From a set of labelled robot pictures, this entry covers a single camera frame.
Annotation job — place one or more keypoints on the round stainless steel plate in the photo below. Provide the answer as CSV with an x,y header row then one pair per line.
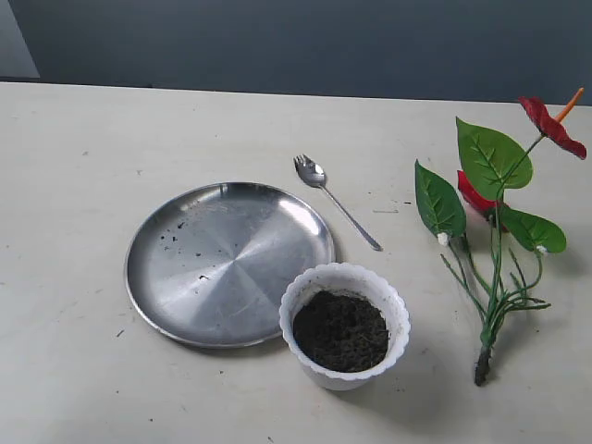
x,y
209,267

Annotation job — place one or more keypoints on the artificial red anthurium plant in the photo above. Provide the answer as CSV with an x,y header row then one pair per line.
x,y
491,164

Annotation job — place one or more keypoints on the dark potting soil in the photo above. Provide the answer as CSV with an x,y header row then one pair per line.
x,y
341,332

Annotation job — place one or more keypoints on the stainless steel spork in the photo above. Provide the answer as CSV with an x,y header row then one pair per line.
x,y
313,175

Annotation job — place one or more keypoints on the white scalloped plastic pot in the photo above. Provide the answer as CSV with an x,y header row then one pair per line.
x,y
353,281

